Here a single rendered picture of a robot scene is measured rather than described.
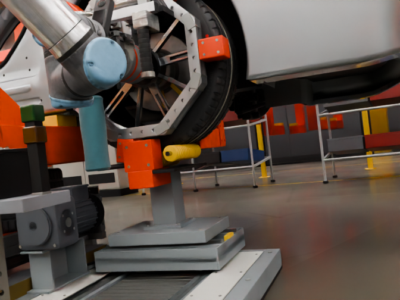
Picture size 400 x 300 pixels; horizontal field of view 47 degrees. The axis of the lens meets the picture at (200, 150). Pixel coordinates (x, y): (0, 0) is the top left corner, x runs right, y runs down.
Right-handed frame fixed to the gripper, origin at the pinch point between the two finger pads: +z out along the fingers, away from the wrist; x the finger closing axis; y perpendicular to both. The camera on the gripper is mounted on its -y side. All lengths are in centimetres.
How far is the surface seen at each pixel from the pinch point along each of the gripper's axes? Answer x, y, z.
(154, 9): 3.8, -12.4, 11.6
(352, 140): 46, 40, 390
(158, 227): -19, 60, 42
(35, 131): -10.6, 23.3, -30.8
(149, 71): 1.3, 6.8, 8.4
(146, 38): 1.1, -3.2, 8.8
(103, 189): -298, 72, 445
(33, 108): -10.6, 18.0, -30.8
